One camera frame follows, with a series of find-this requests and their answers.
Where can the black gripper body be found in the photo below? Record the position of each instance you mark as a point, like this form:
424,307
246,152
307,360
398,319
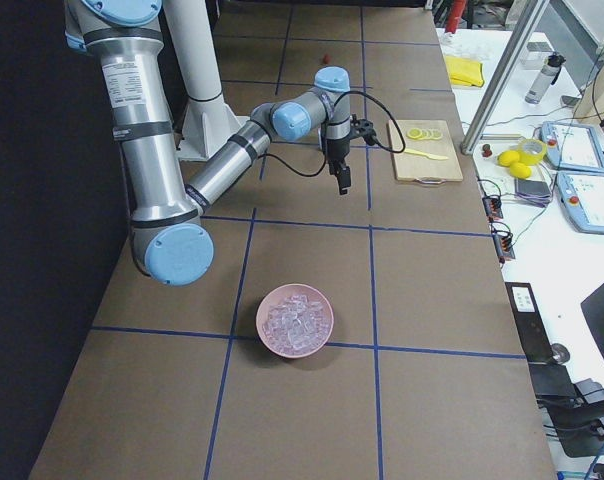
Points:
337,150

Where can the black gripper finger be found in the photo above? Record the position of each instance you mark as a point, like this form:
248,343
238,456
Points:
333,168
343,176

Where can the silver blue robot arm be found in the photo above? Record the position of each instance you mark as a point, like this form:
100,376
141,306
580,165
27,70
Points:
167,239

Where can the pile of clear ice cubes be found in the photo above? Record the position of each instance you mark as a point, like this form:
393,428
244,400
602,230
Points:
296,327

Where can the yellow plastic knife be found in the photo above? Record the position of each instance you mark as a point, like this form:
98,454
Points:
431,156

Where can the lemon slice left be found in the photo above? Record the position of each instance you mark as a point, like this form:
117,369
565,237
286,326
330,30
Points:
414,133

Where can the wooden cutting board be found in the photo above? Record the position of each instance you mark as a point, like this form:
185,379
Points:
411,168

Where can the lemon slice middle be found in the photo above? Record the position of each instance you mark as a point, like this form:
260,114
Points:
424,134

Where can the strawberry on side table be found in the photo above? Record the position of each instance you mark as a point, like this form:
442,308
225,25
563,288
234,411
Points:
486,150

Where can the yellow cloth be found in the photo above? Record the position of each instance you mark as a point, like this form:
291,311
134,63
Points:
464,71

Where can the orange electronics board upper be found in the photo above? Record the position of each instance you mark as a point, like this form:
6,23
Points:
493,208

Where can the orange electronics board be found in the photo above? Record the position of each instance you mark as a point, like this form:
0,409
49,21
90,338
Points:
493,208
503,245

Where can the pink bowl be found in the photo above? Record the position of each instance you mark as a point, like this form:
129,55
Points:
281,292

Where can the whole lemon upper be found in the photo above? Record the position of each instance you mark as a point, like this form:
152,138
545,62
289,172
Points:
508,157

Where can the whole lemon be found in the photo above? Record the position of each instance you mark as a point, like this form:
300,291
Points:
520,170
508,157

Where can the orange electronics board lower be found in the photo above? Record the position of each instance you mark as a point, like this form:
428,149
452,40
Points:
503,245

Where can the whole lemon lower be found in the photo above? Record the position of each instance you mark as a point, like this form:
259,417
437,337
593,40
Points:
520,170

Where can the yellow tape roll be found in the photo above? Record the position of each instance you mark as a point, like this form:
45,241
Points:
532,151

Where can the dark notebook stack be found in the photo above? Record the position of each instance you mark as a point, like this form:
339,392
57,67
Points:
533,191

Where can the grey water bottle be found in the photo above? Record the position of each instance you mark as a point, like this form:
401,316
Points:
546,77

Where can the upper teach pendant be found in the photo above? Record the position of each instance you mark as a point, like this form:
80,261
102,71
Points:
572,146

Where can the teach pendant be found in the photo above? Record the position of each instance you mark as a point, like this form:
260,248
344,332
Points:
582,195
572,146

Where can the lower teach pendant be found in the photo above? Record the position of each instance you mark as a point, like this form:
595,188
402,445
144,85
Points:
582,195

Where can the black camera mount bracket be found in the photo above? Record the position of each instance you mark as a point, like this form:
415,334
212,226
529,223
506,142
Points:
363,128

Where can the aluminium frame post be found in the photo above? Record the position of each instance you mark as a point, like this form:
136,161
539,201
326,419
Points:
531,14

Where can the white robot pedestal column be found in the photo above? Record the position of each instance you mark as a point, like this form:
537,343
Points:
209,121

